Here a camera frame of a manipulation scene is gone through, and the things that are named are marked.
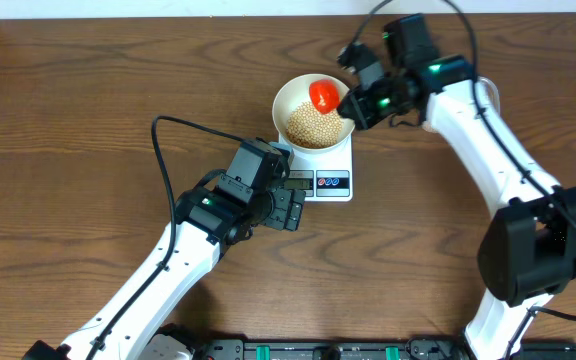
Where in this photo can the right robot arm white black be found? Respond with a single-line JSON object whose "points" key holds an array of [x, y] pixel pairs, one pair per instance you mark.
{"points": [[528, 253]]}

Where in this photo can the red plastic measuring scoop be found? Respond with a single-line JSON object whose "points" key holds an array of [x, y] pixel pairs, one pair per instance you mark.
{"points": [[324, 95]]}

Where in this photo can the soybeans in bowl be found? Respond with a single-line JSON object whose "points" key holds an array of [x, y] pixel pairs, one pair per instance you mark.
{"points": [[308, 128]]}

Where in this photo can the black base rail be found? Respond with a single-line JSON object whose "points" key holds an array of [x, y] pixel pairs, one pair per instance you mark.
{"points": [[175, 342]]}

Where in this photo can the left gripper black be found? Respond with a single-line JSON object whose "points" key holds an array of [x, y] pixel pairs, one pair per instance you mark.
{"points": [[287, 208]]}

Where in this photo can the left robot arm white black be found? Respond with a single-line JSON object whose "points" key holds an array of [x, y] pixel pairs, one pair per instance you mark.
{"points": [[221, 210]]}

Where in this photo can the white ceramic bowl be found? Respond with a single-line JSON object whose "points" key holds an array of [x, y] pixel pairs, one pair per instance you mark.
{"points": [[294, 93]]}

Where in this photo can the clear plastic container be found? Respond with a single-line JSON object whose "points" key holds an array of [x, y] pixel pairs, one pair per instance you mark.
{"points": [[459, 109]]}

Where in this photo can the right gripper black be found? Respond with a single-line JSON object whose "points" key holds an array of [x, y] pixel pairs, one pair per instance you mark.
{"points": [[364, 115]]}

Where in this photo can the white digital kitchen scale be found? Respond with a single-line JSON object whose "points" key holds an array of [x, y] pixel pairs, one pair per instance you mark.
{"points": [[325, 175]]}

